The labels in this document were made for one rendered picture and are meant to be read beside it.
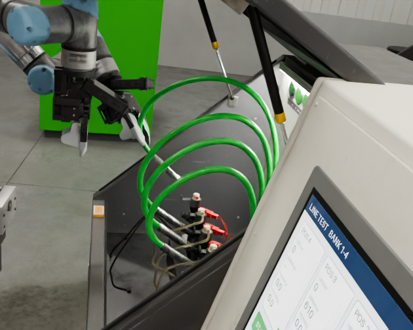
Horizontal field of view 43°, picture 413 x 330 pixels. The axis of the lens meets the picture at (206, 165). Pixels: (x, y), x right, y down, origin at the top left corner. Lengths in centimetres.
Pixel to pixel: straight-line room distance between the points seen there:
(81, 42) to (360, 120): 64
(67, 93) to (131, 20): 323
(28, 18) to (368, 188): 70
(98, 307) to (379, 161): 77
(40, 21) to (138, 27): 336
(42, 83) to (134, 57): 313
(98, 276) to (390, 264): 86
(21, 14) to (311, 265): 70
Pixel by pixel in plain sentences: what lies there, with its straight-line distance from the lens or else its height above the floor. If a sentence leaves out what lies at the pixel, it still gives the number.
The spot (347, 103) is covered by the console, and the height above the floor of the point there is 154.
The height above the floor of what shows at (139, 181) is 121.
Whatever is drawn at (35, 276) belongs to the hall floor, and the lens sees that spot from 297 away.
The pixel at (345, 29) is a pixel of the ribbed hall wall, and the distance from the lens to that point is 798.
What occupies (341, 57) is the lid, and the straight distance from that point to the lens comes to 91.
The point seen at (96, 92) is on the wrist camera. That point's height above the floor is 139.
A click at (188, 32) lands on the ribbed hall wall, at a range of 765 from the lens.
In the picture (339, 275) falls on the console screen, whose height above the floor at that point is 137.
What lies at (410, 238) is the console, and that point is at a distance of 62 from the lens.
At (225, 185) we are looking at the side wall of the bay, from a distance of 171.
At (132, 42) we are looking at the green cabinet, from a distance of 445.
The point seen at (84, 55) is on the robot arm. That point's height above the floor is 147.
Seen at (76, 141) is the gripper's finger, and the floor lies 127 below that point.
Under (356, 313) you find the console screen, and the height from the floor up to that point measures 136.
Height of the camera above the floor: 173
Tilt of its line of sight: 23 degrees down
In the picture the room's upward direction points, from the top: 8 degrees clockwise
